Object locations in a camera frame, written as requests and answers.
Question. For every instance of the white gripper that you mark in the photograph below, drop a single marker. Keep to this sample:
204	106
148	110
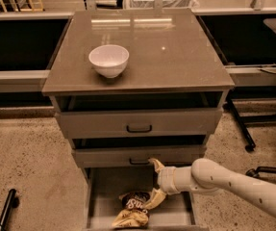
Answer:
165	179

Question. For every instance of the brown chip bag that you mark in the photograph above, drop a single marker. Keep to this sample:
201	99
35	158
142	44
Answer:
132	215

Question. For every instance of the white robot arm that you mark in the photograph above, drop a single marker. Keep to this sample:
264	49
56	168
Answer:
207	176

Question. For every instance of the grey middle drawer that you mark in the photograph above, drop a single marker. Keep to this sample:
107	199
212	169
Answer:
115	152

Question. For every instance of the grey drawer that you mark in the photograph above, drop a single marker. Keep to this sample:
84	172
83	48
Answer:
106	185
165	122
115	152

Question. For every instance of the grey bottom drawer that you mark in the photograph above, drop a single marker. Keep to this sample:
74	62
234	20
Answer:
106	185

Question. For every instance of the grey top drawer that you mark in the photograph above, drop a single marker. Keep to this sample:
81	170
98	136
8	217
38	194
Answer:
165	122

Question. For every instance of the grey drawer cabinet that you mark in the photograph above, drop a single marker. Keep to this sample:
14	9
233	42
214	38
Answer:
172	64

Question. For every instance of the black chair leg caster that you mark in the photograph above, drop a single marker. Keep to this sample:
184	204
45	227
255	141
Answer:
263	173

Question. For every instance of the white ceramic bowl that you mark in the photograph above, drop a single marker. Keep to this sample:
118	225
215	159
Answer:
109	60

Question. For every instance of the black stand leg left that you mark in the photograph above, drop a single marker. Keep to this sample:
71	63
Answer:
12	202

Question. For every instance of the black middle drawer handle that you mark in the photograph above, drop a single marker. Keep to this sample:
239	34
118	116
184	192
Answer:
138	163

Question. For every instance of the black drawer handle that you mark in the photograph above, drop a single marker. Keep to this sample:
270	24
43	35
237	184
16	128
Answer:
138	163
139	129

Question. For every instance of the black top drawer handle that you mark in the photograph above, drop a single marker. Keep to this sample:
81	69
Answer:
139	129

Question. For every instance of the black table leg frame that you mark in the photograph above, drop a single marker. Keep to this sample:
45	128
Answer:
244	121

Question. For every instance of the wire mesh basket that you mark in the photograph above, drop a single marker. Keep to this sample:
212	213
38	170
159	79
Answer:
167	4

